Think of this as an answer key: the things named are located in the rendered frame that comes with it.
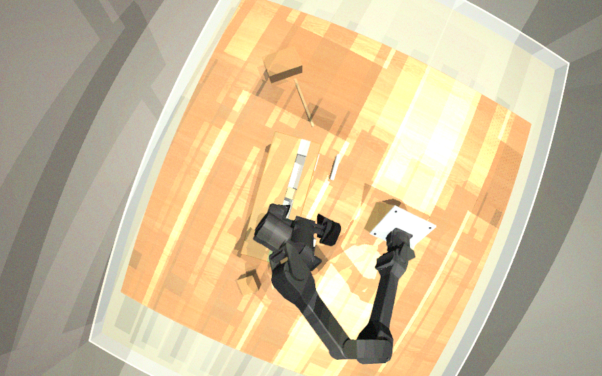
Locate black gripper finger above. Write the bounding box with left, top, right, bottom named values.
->
left=317, top=214, right=333, bottom=238
left=278, top=204, right=291, bottom=218

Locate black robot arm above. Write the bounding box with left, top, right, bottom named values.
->
left=253, top=212, right=415, bottom=365

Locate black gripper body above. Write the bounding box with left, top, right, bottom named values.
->
left=267, top=203, right=341, bottom=247

